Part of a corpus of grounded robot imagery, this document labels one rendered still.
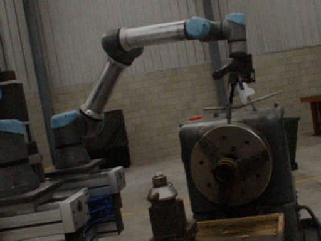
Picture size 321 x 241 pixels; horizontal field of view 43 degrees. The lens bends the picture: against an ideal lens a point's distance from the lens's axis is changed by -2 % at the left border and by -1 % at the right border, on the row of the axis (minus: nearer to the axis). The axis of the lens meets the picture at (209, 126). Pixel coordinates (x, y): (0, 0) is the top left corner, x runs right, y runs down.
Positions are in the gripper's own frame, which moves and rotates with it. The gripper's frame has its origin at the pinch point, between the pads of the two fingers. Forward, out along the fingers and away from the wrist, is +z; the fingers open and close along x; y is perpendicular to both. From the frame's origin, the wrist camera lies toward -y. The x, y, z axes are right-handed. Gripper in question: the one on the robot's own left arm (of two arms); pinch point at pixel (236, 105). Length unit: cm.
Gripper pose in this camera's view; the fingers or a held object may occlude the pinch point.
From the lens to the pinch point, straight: 158.7
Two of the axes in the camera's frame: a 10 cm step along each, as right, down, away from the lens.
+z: 0.7, 9.9, 0.8
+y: 9.5, -0.9, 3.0
